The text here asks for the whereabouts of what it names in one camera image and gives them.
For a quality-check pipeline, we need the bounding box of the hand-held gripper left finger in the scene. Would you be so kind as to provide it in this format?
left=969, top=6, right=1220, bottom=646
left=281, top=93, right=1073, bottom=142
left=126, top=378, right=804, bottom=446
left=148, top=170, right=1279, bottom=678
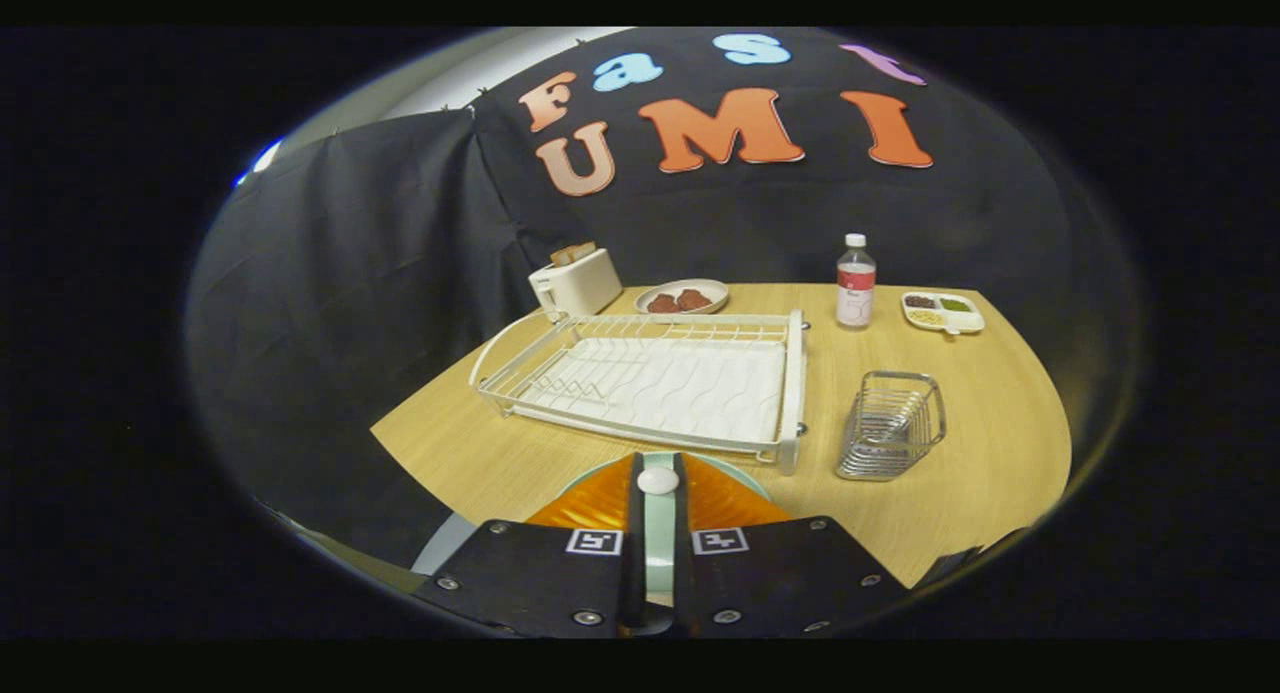
left=412, top=452, right=647, bottom=640

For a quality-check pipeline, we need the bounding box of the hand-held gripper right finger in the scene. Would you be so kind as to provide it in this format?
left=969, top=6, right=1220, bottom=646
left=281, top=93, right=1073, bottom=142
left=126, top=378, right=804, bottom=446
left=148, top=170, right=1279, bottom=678
left=672, top=452, right=910, bottom=640

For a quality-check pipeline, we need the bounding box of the mint green plate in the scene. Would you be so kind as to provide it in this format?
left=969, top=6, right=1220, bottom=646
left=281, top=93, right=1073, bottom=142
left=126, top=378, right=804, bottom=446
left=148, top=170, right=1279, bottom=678
left=558, top=451, right=773, bottom=606

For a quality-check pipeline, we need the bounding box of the metal wire basket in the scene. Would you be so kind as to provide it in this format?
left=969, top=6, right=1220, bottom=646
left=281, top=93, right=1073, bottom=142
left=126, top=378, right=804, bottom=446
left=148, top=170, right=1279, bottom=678
left=836, top=370, right=947, bottom=482

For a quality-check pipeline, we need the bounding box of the white wire dish rack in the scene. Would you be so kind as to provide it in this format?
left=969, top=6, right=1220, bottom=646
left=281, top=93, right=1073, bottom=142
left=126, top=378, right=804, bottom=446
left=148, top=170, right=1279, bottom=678
left=468, top=310, right=807, bottom=476

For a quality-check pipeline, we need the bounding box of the beige oval plate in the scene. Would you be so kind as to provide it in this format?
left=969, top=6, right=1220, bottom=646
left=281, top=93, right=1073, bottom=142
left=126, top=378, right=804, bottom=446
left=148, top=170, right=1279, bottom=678
left=634, top=278, right=730, bottom=316

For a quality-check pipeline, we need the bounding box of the clear bottle red label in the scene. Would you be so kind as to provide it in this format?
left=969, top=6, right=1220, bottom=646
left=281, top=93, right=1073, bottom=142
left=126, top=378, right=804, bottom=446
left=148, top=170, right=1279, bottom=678
left=836, top=233, right=877, bottom=330

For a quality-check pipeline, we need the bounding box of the white toaster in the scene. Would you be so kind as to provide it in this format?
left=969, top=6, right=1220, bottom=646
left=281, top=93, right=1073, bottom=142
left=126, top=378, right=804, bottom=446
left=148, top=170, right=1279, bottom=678
left=528, top=243, right=624, bottom=322

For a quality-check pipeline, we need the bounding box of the white divided snack tray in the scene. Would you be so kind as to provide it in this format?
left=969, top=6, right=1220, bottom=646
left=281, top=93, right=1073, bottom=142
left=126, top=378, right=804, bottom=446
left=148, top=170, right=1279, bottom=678
left=901, top=290, right=986, bottom=336

